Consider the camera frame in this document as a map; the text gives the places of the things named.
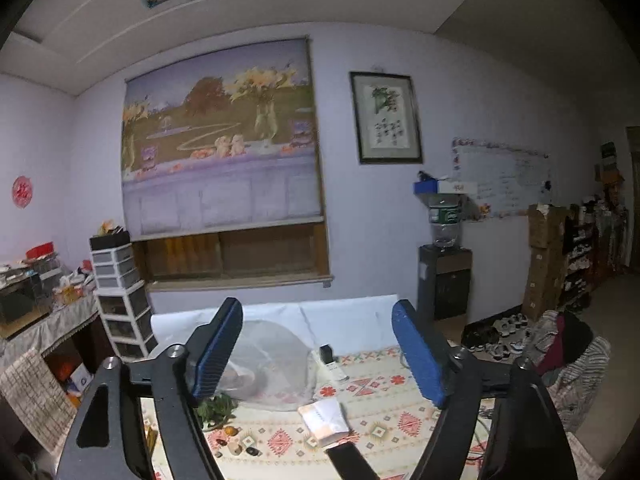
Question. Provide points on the patterned tablecloth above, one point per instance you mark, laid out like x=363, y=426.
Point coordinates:
x=390, y=425

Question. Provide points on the white mesh food cover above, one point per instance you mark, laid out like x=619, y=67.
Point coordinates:
x=275, y=355

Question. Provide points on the row of shoes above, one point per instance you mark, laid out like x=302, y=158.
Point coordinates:
x=495, y=335

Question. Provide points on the green spinach leaves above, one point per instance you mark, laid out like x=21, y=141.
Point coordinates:
x=217, y=407

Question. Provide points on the whiteboard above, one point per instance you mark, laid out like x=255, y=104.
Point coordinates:
x=500, y=177

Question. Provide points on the stack of cardboard boxes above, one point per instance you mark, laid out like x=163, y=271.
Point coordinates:
x=545, y=260

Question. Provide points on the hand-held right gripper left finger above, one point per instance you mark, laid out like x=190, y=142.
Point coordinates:
x=217, y=360

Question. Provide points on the clear water bottle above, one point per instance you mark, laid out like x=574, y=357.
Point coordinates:
x=445, y=220

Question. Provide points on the tissue pack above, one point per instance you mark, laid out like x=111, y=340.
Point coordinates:
x=325, y=420

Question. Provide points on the white foam board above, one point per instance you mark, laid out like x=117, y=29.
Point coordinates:
x=340, y=320

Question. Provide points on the wooden window frame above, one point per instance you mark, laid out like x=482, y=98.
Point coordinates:
x=240, y=255

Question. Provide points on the pile of clothes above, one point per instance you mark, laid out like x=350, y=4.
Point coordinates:
x=575, y=360

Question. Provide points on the black smartphone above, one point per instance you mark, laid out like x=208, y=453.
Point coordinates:
x=350, y=462

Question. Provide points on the shoe rack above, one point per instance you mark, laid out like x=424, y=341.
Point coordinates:
x=582, y=255

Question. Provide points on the glass tank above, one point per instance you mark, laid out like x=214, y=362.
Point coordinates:
x=20, y=305

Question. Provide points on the cloth-covered side table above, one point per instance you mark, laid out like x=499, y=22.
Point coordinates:
x=40, y=330

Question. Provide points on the plastic drawer unit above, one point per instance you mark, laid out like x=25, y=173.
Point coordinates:
x=120, y=305

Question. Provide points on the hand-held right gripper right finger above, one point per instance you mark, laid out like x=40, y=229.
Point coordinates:
x=417, y=360

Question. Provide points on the red box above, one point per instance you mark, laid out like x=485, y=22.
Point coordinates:
x=40, y=250

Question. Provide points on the red paper decoration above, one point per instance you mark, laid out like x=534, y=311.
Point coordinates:
x=21, y=191

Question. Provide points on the framed picture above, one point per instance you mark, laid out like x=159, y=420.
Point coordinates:
x=386, y=117

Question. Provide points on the blue and white box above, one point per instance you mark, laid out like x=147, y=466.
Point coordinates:
x=425, y=187

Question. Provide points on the artificial flowers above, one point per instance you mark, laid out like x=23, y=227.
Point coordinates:
x=107, y=227

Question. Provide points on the black water dispenser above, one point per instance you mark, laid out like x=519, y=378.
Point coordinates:
x=447, y=285

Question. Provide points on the painted roller blind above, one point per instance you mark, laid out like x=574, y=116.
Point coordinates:
x=220, y=160

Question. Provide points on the hanging clothes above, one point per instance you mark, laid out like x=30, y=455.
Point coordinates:
x=611, y=220

